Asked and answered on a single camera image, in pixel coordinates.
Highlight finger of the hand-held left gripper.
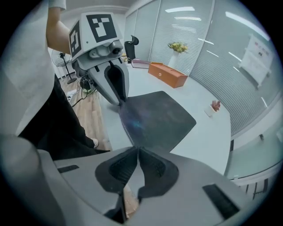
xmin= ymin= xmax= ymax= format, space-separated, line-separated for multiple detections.
xmin=110 ymin=57 xmax=130 ymax=104
xmin=88 ymin=63 xmax=122 ymax=107

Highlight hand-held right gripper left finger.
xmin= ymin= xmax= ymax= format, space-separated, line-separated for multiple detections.
xmin=54 ymin=146 xmax=139 ymax=224

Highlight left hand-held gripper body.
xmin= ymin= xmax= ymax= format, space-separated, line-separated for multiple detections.
xmin=69 ymin=12 xmax=124 ymax=78

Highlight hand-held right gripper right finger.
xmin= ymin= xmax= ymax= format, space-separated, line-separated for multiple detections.
xmin=127 ymin=146 xmax=253 ymax=226

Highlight dark grey desk mat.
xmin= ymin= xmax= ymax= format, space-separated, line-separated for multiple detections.
xmin=118 ymin=90 xmax=197 ymax=153

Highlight person's left forearm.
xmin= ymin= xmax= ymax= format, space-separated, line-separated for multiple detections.
xmin=46 ymin=7 xmax=73 ymax=56

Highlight pink flat box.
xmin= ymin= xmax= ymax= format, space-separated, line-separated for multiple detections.
xmin=130 ymin=58 xmax=151 ymax=70

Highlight black office chair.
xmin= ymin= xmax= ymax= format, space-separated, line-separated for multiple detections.
xmin=123 ymin=35 xmax=140 ymax=64

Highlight black standing fan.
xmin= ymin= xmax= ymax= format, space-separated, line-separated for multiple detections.
xmin=51 ymin=48 xmax=77 ymax=84

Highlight orange rectangular box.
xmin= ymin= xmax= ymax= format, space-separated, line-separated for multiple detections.
xmin=147 ymin=62 xmax=189 ymax=89

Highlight white vase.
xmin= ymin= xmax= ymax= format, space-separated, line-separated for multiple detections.
xmin=167 ymin=50 xmax=180 ymax=68

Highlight person's black trousers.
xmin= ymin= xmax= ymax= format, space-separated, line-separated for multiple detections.
xmin=19 ymin=74 xmax=111 ymax=162

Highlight yellow flower bouquet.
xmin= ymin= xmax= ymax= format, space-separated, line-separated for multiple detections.
xmin=167 ymin=41 xmax=189 ymax=54

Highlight person's white shirt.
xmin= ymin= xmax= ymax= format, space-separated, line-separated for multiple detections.
xmin=0 ymin=0 xmax=67 ymax=138

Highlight glass-top side table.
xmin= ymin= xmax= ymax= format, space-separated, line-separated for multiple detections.
xmin=224 ymin=123 xmax=283 ymax=200

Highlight white display board stand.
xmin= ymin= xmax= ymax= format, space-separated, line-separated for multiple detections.
xmin=238 ymin=34 xmax=274 ymax=89

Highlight black cable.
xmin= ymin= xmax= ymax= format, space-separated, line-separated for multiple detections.
xmin=70 ymin=75 xmax=98 ymax=108

